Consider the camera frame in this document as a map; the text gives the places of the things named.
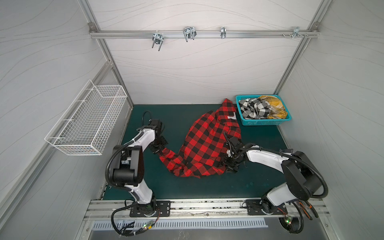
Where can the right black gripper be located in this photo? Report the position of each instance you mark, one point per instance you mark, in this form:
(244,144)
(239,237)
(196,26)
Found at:
(231,156)

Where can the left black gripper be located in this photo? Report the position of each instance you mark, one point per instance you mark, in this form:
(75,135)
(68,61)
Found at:
(155,150)

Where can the red black plaid shirt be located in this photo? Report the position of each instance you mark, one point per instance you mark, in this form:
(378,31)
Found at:
(205,145)

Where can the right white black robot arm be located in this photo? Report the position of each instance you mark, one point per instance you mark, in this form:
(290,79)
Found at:
(302,179)

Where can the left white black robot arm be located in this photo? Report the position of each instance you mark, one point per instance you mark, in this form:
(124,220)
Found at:
(126,169)

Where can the teal plastic basket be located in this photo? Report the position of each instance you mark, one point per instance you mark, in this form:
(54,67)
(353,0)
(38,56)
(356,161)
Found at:
(260,122)

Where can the black white plaid shirt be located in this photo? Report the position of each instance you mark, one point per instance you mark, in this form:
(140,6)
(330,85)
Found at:
(254,109)

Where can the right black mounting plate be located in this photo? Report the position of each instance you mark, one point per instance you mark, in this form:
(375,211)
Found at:
(258,207)

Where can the black mounting plate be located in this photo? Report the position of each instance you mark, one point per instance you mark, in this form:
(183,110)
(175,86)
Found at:
(163,208)
(258,207)

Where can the yellow plaid shirt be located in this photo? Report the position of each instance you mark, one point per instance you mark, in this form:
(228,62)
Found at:
(278,111)

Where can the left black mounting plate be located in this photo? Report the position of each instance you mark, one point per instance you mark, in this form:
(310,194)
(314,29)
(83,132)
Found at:
(163,208)

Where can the orange black pliers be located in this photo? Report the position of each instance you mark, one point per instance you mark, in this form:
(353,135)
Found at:
(309,211)

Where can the metal U-bolt clamp left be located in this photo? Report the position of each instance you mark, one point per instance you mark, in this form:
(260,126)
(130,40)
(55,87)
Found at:
(157,39)

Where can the metal u-bolt clamp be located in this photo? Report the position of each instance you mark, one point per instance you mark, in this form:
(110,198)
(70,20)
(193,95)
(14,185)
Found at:
(189,33)
(157,39)

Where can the metal U-bolt clamp middle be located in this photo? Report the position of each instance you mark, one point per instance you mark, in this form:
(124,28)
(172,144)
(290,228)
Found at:
(189,33)

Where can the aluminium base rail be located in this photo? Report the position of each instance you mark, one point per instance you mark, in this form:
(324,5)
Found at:
(197,209)

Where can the white wire basket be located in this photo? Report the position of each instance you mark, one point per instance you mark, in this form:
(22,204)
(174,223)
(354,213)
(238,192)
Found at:
(86,125)

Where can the white slotted cable duct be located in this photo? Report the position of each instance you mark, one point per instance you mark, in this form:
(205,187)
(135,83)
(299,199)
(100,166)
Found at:
(183,224)

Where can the small metal ring clamp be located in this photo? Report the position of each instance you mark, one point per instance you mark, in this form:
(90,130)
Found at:
(223,32)

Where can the aluminium cross rail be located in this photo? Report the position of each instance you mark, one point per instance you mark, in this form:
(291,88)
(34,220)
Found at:
(206,34)

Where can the metal bracket with bolts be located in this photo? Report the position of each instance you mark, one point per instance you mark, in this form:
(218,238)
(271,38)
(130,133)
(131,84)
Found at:
(296,34)

